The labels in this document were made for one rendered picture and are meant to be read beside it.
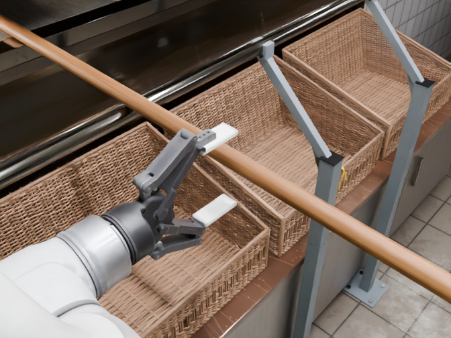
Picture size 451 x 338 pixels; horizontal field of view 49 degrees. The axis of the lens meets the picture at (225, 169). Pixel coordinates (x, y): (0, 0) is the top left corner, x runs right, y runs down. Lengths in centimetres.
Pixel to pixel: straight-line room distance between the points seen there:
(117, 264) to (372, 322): 156
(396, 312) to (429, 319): 12
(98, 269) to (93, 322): 13
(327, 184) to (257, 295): 36
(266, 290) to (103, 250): 81
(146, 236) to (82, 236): 8
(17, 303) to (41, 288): 16
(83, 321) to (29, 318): 9
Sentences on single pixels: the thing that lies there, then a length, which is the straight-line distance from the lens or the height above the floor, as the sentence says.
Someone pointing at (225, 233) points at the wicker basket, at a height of 61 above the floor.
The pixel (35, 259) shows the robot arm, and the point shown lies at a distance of 58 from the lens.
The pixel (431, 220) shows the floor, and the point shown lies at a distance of 252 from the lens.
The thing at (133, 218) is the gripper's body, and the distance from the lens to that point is 62.
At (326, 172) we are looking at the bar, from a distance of 117.
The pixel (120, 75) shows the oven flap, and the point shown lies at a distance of 138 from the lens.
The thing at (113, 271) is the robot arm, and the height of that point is 120.
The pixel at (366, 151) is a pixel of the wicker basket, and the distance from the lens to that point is 163.
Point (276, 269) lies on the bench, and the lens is 139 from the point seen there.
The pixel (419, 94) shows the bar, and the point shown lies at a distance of 154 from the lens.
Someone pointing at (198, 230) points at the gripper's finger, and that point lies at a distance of 74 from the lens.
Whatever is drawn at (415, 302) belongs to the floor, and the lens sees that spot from 217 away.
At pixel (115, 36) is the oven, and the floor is 112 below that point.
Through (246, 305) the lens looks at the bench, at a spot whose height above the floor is 58.
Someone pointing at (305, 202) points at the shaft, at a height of 120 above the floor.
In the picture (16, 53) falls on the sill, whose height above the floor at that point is 117.
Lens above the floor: 165
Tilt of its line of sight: 39 degrees down
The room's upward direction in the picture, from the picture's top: straight up
